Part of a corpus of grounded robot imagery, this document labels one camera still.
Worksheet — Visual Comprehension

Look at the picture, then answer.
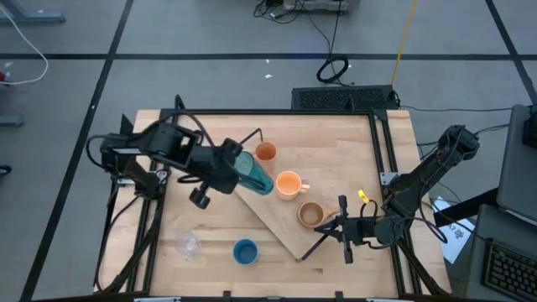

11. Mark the coiled black cable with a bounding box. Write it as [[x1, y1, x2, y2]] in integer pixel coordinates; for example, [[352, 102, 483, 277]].
[[315, 55, 350, 84]]

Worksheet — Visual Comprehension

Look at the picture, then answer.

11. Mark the clear glass mug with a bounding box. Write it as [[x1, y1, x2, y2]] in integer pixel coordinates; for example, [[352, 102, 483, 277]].
[[175, 230, 202, 261]]

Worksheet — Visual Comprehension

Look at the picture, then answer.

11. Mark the tall peach tumbler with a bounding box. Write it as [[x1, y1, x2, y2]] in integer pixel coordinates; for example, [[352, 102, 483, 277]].
[[254, 140, 279, 174]]

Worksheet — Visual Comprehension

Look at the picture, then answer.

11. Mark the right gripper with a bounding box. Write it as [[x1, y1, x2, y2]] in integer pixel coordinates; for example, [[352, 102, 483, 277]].
[[314, 195, 398, 264]]

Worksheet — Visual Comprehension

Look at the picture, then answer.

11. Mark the wooden bowl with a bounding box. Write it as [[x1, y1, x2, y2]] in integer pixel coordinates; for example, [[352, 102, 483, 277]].
[[297, 200, 341, 229]]

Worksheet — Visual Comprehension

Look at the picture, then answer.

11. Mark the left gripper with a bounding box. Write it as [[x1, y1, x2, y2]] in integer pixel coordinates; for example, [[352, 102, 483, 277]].
[[189, 137, 272, 210]]

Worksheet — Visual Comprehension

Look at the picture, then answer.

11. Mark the peach mug with handle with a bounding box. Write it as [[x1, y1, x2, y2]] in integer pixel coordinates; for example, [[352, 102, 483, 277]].
[[275, 170, 311, 201]]

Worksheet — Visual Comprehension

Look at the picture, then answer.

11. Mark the white cable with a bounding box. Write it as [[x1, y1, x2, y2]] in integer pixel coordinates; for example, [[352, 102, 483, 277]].
[[0, 3, 50, 86]]

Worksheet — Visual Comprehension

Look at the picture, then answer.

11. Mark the teal faceted tumbler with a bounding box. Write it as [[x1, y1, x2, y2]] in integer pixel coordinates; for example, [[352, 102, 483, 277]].
[[232, 150, 275, 196]]

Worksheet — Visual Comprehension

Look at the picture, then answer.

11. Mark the black keyboard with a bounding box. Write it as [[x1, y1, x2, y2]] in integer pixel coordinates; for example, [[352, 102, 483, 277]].
[[481, 238, 537, 302]]

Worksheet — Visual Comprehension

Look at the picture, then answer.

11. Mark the grey desk foot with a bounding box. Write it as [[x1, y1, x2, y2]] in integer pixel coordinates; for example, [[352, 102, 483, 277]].
[[0, 0, 66, 24]]

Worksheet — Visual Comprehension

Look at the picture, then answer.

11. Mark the black table frame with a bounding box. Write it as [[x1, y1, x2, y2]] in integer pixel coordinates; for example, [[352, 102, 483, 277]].
[[94, 94, 452, 302]]

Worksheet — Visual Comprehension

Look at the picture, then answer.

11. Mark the wooden shelf with black legs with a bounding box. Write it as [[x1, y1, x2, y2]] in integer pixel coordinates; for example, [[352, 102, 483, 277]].
[[232, 128, 350, 262]]

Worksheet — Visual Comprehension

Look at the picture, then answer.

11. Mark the grey laptop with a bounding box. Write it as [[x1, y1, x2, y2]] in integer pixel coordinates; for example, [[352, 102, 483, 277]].
[[497, 103, 537, 224]]

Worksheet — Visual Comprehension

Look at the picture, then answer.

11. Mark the grey floor device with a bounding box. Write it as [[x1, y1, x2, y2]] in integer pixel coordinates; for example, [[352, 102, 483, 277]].
[[283, 0, 361, 13]]

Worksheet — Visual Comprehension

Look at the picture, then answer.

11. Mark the white paper sheet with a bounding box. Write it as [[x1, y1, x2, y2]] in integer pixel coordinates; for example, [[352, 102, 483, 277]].
[[431, 196, 477, 265]]

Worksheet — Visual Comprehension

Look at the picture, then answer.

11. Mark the blue ribbed cup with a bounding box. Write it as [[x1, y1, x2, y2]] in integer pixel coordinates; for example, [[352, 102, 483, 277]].
[[232, 238, 260, 266]]

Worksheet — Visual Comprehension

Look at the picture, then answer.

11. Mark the yellow cable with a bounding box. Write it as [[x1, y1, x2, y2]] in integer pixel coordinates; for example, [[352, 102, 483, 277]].
[[390, 0, 420, 89]]

